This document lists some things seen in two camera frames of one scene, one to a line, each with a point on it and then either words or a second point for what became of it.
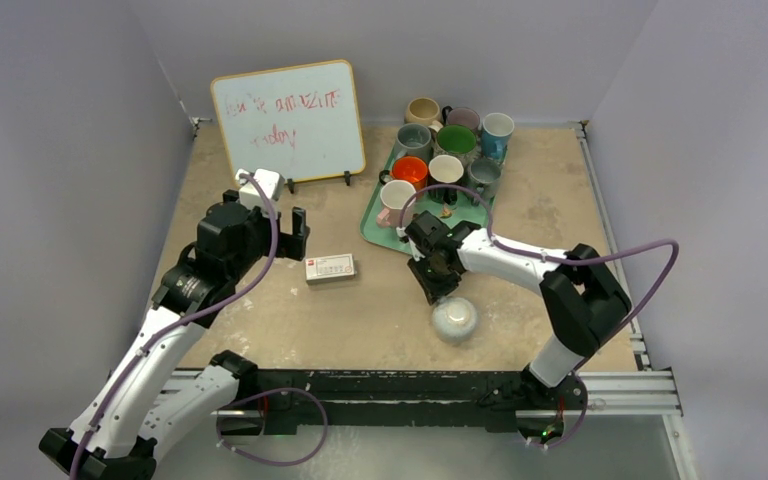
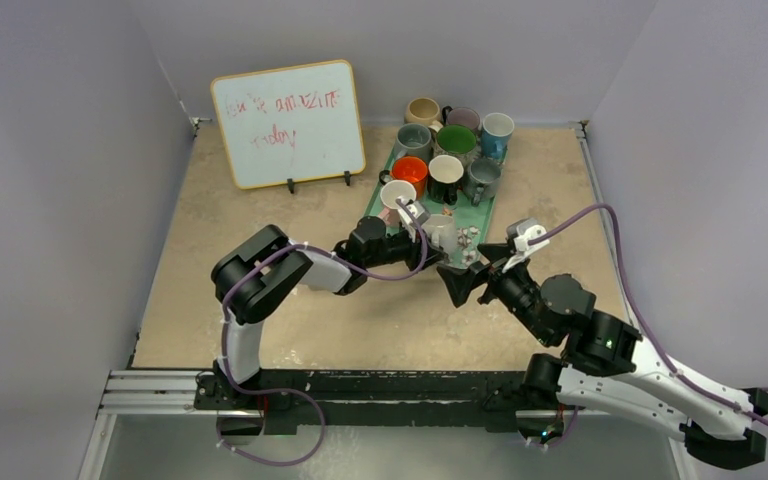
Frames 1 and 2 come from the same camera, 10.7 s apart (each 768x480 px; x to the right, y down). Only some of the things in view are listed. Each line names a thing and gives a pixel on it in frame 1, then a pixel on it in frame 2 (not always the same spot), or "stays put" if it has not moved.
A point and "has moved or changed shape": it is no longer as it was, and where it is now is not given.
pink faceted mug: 393,196 stays put
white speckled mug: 454,318 has moved or changed shape
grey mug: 413,139 stays put
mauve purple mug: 464,116 stays put
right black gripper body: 434,266 to 484,283
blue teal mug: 497,128 stays put
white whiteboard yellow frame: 301,122 stays put
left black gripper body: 260,243 to 397,247
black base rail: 397,400 stays put
